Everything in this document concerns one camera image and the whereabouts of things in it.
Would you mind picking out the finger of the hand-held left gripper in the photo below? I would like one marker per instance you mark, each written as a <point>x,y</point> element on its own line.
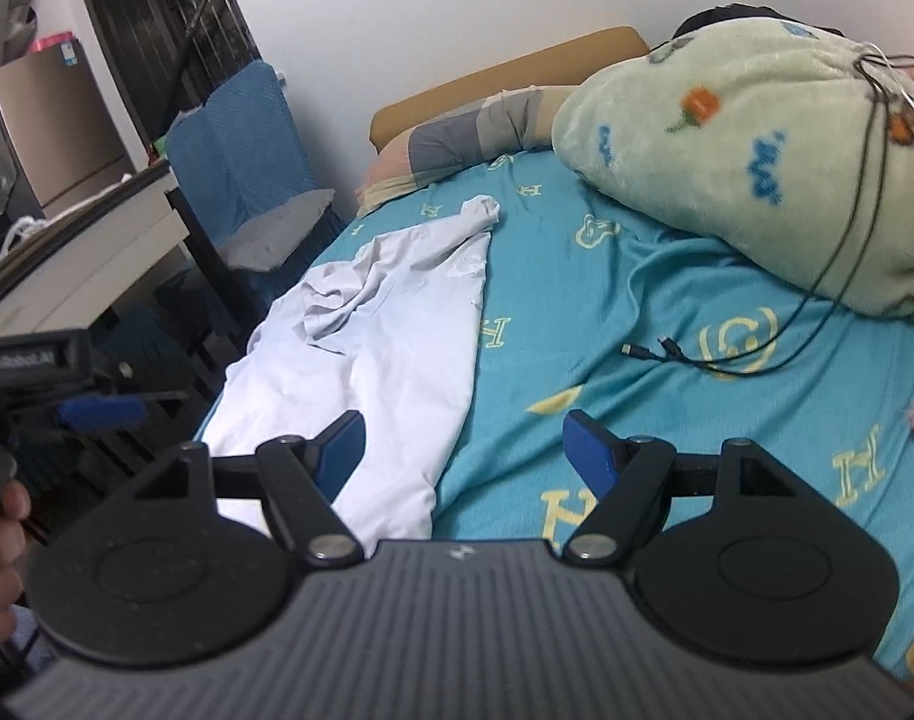
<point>100,410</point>

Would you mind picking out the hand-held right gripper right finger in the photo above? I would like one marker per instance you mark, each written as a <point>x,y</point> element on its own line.
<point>590,450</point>

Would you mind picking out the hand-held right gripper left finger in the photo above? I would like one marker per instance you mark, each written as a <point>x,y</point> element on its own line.
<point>344,450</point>

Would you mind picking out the white garment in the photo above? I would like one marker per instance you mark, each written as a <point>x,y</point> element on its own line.
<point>397,345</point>

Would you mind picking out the white table with dark top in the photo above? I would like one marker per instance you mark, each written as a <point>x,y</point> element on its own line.
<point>89,262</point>

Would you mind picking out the white plastic bag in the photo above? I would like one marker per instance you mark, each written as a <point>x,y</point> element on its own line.
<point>21,236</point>

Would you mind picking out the bed with teal printed sheet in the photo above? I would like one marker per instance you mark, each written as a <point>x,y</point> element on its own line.
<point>652,300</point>

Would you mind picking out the bronze refrigerator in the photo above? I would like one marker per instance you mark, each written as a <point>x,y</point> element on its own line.
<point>59,135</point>

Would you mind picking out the grey seat cushion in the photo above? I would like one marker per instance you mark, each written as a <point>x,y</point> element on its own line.
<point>277,232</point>

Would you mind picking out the blue covered chair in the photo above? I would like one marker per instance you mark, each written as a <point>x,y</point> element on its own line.
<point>239,142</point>

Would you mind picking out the pink lid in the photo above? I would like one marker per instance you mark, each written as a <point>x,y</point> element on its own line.
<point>55,43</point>

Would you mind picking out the plaid pillow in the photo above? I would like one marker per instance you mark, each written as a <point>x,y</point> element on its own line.
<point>457,139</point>

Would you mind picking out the green plush blanket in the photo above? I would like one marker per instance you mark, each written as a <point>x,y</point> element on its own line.
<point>749,142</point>

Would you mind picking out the dark barred window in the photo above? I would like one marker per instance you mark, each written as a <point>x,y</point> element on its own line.
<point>164,22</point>

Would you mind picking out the dark cloth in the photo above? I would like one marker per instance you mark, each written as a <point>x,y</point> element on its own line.
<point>719,15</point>

